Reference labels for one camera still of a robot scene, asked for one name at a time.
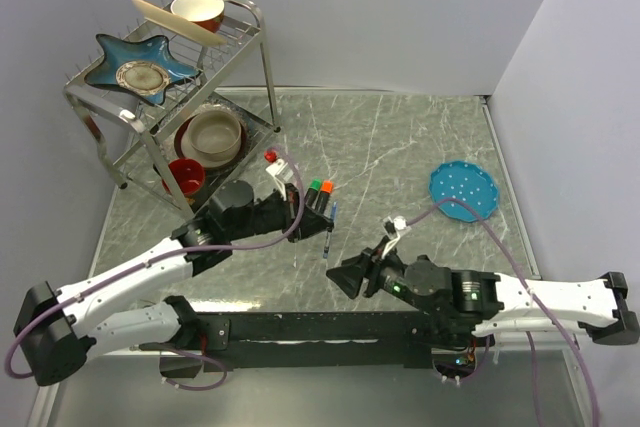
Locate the blue star-shaped dish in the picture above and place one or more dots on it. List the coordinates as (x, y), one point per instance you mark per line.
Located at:
(154, 49)

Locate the dark red plate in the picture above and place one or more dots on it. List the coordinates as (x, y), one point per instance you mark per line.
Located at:
(178, 138)

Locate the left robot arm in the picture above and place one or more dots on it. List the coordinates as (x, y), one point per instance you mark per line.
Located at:
(57, 331)

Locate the white and red bowl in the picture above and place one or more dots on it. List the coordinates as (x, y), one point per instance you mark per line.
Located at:
(208, 14)

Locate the grey ceramic bowl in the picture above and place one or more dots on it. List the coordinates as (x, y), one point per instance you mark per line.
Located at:
(212, 138)

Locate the black base frame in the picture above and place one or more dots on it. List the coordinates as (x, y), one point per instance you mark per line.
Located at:
(322, 339)

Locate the green highlighter cap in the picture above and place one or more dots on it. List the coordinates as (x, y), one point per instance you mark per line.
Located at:
(315, 184)

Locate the blue polka-dot plate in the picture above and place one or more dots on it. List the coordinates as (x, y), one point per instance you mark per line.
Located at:
(468, 183)

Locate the beige oval plate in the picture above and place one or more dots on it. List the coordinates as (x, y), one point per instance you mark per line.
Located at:
(178, 25)

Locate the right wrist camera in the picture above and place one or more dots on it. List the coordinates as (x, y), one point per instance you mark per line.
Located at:
(395, 228)

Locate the orange highlighter cap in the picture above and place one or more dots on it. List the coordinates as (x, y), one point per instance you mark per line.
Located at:
(327, 186)

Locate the steel dish rack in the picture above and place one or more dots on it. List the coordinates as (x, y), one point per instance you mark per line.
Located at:
(135, 141)

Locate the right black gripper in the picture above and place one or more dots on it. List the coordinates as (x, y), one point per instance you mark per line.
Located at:
(348, 275)

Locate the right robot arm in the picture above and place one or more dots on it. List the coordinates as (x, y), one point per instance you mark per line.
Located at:
(460, 305)

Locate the blue pen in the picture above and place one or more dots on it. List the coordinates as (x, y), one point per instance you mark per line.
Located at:
(327, 244)

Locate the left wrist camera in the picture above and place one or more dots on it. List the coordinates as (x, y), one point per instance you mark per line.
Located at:
(279, 170)

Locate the black green-tipped highlighter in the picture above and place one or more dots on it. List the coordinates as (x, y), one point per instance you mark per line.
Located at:
(311, 197)

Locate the small round patterned saucer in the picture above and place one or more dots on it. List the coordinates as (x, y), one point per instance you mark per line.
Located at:
(142, 77)

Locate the black orange-tipped highlighter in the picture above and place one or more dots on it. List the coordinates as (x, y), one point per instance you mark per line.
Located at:
(322, 202)

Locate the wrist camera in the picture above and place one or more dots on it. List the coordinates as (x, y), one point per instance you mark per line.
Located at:
(395, 228)
(279, 170)

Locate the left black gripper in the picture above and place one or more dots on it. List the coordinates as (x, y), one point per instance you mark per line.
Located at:
(313, 223)

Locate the red cup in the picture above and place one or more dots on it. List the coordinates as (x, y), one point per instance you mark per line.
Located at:
(189, 175)

